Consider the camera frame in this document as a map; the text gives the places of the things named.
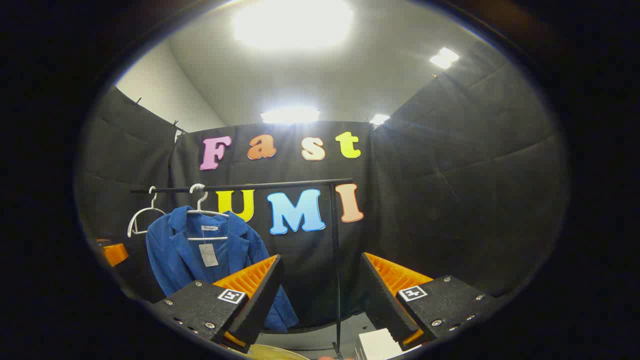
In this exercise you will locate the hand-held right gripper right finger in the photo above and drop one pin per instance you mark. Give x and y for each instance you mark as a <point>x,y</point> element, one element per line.
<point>380,300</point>

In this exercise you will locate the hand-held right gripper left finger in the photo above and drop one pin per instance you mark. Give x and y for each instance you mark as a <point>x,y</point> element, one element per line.
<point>262,305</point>

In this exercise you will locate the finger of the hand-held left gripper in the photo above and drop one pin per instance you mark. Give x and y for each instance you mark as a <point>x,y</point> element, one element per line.
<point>116,254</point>

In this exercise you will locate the white clothes hanger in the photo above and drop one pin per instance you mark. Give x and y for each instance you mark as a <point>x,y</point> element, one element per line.
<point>153,200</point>
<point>210,213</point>

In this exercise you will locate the black clothes rack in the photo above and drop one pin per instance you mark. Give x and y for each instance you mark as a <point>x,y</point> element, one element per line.
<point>280,185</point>

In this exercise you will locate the white ribbed box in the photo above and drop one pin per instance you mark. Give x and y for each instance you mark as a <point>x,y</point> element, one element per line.
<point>380,345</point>

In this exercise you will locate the black backdrop cloth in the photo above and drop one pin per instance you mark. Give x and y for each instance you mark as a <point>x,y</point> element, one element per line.
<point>450,200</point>

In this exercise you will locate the small ceiling light panel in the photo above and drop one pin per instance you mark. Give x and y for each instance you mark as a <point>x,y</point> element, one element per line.
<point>379,119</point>
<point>444,57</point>

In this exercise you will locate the long ceiling light panel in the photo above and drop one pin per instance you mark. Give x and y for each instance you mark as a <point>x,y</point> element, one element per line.
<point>290,115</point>

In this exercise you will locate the large ceiling light panel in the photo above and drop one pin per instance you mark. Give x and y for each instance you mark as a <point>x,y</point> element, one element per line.
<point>292,22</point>

